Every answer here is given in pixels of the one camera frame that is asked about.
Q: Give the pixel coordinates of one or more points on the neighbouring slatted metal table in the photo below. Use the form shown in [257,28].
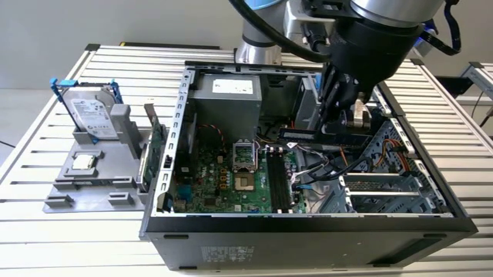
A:
[481,73]

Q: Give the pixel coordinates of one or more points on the RAM stick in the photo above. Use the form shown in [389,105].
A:
[301,135]
[94,183]

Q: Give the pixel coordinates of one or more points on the green motherboard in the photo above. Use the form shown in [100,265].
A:
[246,202]

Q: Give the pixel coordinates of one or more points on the black RAM slot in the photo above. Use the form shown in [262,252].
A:
[274,184]
[283,184]

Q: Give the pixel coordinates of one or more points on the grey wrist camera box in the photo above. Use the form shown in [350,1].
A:
[294,20]

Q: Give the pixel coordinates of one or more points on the silver CPU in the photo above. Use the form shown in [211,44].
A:
[83,162]

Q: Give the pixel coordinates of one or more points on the grey parts rack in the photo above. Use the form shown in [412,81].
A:
[111,161]

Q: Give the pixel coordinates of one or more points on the hard disk in blue carrier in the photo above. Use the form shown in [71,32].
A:
[90,115]

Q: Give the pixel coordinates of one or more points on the black PC case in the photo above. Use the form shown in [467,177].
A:
[269,245]

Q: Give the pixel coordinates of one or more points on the grey optical drive cage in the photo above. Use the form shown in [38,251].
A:
[308,109]

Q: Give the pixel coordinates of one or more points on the thin locking lever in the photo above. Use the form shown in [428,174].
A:
[255,157]

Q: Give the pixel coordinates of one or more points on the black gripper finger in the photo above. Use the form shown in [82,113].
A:
[356,115]
[332,92]

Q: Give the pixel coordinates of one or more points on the CPU socket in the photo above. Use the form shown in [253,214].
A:
[245,182]

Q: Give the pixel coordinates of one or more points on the graphics card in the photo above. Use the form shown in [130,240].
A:
[155,150]

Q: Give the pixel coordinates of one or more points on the metal disk bay cage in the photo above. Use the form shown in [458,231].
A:
[385,192]

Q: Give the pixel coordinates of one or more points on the grey power supply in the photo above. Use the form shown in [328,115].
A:
[223,115]

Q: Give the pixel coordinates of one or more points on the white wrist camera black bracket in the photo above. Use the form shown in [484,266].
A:
[428,43]

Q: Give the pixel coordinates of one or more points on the black round fan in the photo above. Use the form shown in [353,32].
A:
[269,132]

